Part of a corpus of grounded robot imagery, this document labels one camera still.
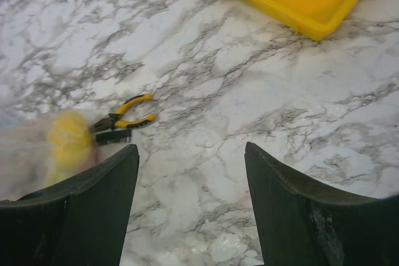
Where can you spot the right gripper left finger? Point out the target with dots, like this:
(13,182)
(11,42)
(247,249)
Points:
(79,221)

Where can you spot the black comb piece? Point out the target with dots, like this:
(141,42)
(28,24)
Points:
(111,137)

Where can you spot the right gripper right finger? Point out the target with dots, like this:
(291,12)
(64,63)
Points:
(302,221)

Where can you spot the yellow handled pliers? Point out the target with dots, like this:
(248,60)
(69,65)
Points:
(121,118)

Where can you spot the yellow toy mango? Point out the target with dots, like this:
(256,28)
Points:
(71,146)

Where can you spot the clear zip top bag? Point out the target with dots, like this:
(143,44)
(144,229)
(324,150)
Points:
(25,152)

